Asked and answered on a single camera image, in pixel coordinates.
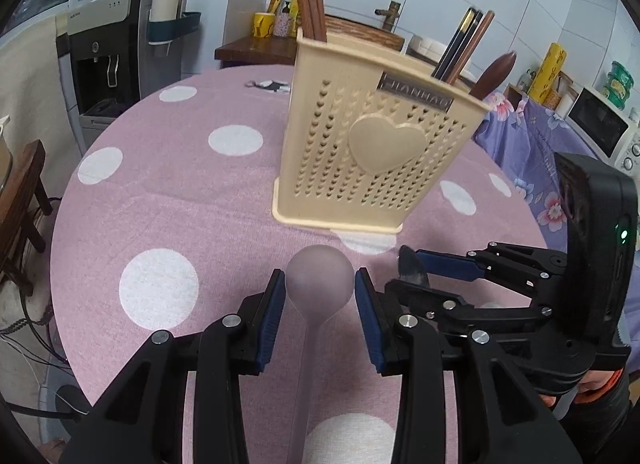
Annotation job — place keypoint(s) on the wooden chair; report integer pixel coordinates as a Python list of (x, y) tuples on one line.
[(22, 214)]

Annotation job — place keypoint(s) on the stack of green packages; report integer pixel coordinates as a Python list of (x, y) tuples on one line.
[(619, 84)]

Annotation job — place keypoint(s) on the beige perforated utensil holder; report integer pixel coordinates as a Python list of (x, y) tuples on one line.
[(375, 144)]

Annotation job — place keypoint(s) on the bamboo faucet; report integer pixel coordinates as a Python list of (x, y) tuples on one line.
[(389, 14)]

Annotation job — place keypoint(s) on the white microwave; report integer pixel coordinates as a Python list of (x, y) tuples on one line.
[(602, 124)]

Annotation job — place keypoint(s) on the yellow roll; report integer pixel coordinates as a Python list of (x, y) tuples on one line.
[(545, 72)]

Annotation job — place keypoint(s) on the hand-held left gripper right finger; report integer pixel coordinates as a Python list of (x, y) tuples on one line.
[(369, 324)]

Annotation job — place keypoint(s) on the patterned toothbrush cup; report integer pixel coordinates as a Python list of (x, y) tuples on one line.
[(281, 24)]

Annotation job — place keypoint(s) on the translucent plastic spoon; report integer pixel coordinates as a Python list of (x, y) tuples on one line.
[(317, 279)]

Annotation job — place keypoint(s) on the black chopstick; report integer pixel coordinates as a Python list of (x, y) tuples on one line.
[(455, 42), (470, 37)]

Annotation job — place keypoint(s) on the person's right hand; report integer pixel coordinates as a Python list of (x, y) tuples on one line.
[(597, 379)]

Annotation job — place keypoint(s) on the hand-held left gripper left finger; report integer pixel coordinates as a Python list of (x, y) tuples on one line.
[(269, 316)]

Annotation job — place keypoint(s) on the woven basket basin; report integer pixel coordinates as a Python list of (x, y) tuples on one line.
[(360, 32)]

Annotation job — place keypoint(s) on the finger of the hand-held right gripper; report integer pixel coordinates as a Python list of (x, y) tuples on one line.
[(425, 295), (450, 264)]

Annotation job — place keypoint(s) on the person's right forearm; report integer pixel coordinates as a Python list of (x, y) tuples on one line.
[(610, 429)]

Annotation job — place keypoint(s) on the yellow soap bottle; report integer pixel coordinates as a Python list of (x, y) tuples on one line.
[(294, 12)]

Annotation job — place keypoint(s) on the dark wooden counter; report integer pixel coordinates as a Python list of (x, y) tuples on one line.
[(255, 52)]

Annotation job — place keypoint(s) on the black water dispenser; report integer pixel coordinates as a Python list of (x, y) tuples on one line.
[(105, 54)]

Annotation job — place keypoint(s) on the yellow mug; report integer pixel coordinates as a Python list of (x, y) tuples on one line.
[(262, 25)]

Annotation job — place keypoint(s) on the purple floral cloth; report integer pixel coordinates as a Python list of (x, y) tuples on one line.
[(530, 154)]

